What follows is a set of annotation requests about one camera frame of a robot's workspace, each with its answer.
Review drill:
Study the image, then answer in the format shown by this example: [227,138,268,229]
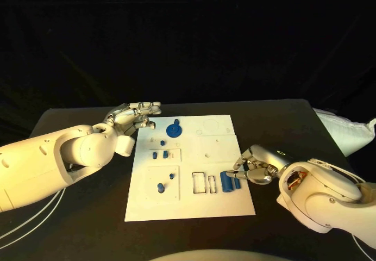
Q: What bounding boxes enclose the blue gear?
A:
[165,123,184,139]

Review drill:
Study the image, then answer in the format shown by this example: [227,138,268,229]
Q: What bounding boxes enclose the white task board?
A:
[124,114,256,222]

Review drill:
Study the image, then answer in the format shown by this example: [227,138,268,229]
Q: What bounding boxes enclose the white cable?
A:
[0,189,67,245]
[351,234,374,261]
[0,187,65,240]
[311,158,366,184]

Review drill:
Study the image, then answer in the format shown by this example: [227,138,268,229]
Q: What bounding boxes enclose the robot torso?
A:
[148,248,291,261]

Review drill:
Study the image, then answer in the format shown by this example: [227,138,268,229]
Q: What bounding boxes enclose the white fabric sack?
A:
[312,107,376,158]

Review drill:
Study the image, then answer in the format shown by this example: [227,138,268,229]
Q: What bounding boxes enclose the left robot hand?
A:
[103,101,163,136]

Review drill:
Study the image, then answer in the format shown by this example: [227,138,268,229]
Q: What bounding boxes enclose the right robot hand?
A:
[224,144,295,186]

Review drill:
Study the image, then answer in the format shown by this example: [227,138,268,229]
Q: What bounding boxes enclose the large blue cylinder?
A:
[219,171,236,194]

